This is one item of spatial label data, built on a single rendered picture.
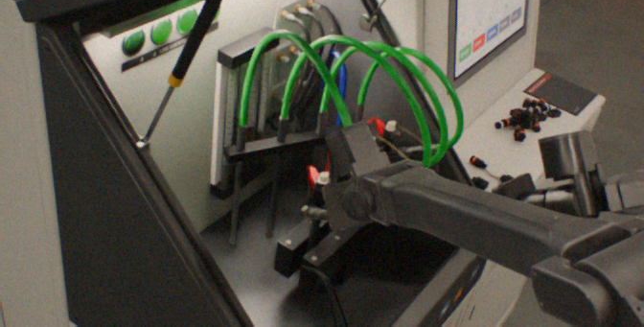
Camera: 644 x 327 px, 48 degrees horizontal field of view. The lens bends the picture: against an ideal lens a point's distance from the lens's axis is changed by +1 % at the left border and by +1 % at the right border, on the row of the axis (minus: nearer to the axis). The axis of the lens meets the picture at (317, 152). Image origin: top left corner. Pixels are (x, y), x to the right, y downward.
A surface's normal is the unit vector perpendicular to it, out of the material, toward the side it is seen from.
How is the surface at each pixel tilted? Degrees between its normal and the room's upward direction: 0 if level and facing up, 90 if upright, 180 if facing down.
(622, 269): 14
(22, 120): 90
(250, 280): 0
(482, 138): 0
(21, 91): 90
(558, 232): 32
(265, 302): 0
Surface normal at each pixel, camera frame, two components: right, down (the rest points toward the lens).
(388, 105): -0.59, 0.43
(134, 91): 0.80, 0.44
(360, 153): 0.24, -0.26
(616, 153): 0.13, -0.79
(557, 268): -0.26, -0.94
